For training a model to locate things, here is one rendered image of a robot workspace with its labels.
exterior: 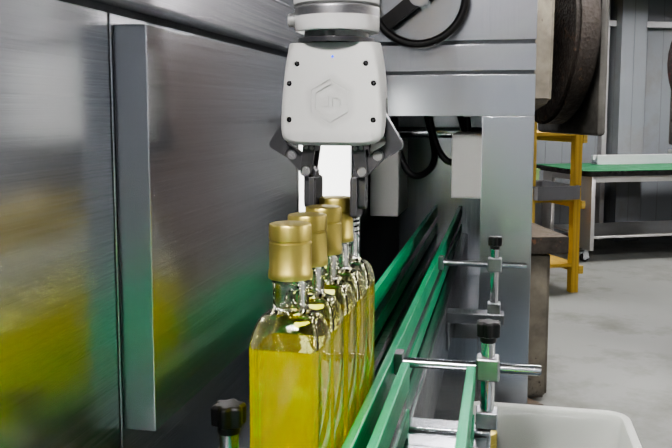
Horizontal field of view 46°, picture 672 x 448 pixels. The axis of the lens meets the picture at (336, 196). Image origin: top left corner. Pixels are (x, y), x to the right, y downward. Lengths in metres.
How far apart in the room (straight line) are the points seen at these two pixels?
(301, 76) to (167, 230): 0.20
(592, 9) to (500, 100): 2.29
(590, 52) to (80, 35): 3.50
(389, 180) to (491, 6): 0.46
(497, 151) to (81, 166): 1.24
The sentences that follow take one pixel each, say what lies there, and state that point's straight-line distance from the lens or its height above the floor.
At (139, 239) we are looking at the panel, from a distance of 0.68.
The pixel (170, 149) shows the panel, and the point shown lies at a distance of 0.71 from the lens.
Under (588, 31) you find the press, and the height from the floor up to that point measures 1.79.
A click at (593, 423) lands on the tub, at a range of 1.19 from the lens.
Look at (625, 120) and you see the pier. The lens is 9.22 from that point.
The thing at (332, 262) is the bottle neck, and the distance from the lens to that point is 0.74.
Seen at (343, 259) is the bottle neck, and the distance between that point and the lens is 0.80.
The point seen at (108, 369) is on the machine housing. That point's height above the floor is 1.21.
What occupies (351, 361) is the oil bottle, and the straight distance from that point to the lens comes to 0.76.
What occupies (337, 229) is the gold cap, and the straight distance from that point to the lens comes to 0.74.
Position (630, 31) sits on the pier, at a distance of 9.27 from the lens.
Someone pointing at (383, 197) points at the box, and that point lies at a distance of 1.91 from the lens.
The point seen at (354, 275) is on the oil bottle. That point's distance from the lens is 0.80.
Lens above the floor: 1.42
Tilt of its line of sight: 6 degrees down
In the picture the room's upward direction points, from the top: straight up
